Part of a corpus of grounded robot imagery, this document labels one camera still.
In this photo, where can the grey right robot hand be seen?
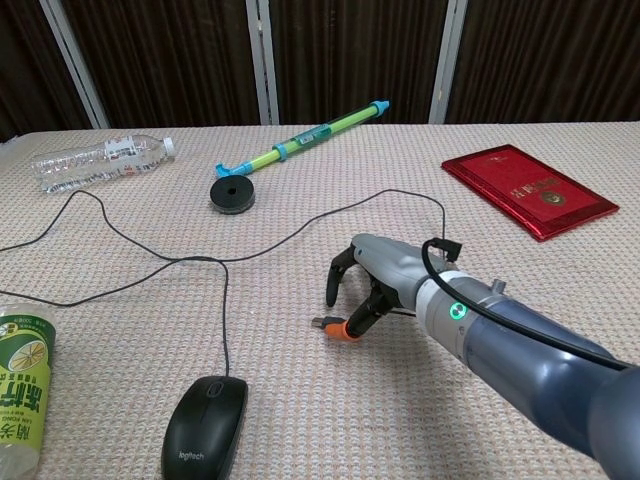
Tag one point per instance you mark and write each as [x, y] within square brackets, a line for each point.
[395, 267]

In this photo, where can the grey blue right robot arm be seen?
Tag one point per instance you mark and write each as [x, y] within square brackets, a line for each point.
[525, 365]

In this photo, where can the black Logitech computer mouse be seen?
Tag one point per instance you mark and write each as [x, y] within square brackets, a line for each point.
[205, 430]

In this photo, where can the red certificate folder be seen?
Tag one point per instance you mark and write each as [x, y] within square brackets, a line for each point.
[525, 190]

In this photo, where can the green and blue toy pump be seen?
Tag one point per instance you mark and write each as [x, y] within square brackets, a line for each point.
[300, 141]

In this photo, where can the black round disc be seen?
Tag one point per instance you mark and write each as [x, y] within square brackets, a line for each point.
[241, 199]

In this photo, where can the beige woven tablecloth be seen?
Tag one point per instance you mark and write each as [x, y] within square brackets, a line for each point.
[300, 425]

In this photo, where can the clear plastic water bottle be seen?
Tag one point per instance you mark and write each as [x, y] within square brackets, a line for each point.
[90, 162]

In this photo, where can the green label drink bottle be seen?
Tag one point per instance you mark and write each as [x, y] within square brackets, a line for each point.
[22, 380]

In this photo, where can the white partition post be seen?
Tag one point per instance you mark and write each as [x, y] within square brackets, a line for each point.
[446, 65]
[262, 65]
[75, 65]

